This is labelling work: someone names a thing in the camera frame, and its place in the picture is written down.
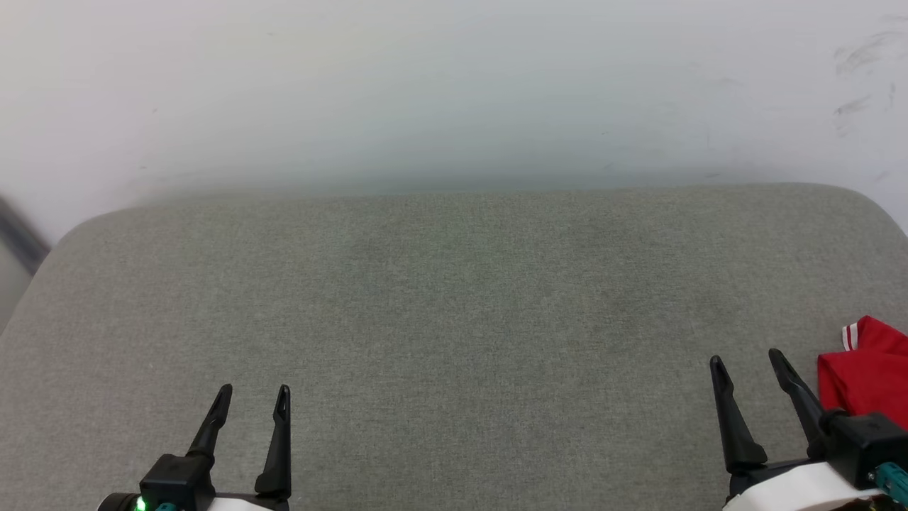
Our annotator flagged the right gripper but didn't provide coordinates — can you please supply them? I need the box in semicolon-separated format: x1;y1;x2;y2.
709;347;889;511

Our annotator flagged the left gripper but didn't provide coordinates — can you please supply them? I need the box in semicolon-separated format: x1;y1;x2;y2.
98;384;292;511

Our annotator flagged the red garment with white trim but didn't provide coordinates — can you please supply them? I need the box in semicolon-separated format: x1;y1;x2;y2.
816;315;908;432

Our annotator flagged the dark grey baseboard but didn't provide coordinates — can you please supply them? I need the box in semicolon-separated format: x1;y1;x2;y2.
0;195;52;276

